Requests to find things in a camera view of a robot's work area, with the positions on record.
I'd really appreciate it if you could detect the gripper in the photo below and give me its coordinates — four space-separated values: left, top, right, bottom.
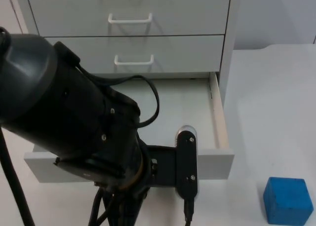
91 145 179 226

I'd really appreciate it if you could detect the grey drawer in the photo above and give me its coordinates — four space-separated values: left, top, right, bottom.
23 72 235 184

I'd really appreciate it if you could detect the blue cube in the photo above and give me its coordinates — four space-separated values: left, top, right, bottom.
262 177 313 225

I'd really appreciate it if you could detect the grey chest of drawers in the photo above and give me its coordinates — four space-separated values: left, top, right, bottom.
15 0 241 109

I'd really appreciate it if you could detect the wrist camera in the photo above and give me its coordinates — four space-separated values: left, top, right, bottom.
174 124 199 200

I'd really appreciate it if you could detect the short black camera cable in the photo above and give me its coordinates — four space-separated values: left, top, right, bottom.
183 197 196 223

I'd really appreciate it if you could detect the thin black cable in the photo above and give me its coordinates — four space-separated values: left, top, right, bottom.
74 60 160 128

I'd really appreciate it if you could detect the thick black cable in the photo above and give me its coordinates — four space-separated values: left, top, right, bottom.
0 126 36 226

